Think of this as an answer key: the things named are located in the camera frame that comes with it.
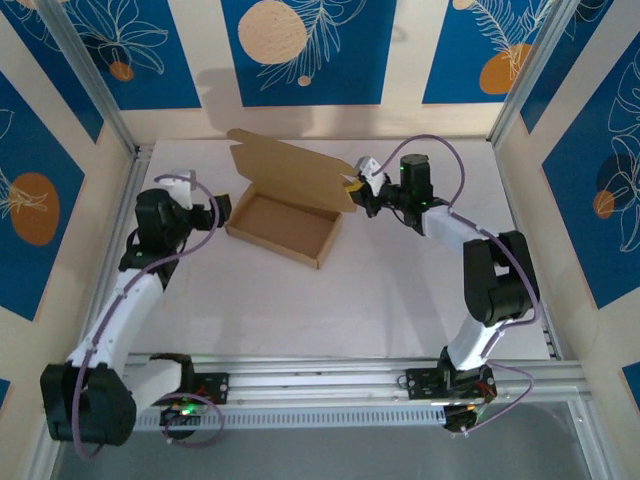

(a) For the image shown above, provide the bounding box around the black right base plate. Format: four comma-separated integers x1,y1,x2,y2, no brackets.
405,367,497,402

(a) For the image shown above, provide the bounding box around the aluminium right table rail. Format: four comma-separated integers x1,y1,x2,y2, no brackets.
483,142,566,361

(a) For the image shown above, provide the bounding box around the aluminium right corner post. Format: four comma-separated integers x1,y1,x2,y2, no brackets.
484,0,616,151

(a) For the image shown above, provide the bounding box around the aluminium left corner post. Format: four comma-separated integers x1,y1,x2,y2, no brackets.
37,0,144,159

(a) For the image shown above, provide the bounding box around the aluminium left table rail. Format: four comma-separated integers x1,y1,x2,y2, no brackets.
69,144,156,371

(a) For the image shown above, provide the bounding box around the grey slotted cable duct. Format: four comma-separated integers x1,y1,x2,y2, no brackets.
132,407,451,432

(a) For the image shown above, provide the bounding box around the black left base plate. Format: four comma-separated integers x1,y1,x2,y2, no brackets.
164,372,231,407

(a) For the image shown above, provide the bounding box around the brown cardboard box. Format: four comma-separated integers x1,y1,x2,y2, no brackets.
224,127,369,271

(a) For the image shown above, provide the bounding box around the aluminium table rail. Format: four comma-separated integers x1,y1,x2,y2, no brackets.
483,142,566,361
69,144,156,371

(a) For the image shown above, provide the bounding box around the aluminium corner post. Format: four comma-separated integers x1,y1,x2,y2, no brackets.
37,0,144,159
484,0,616,151

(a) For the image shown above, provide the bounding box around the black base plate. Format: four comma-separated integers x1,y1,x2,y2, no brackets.
164,372,231,407
405,367,497,402

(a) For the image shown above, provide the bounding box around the long aluminium base rail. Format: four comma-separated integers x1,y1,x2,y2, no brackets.
42,352,594,414

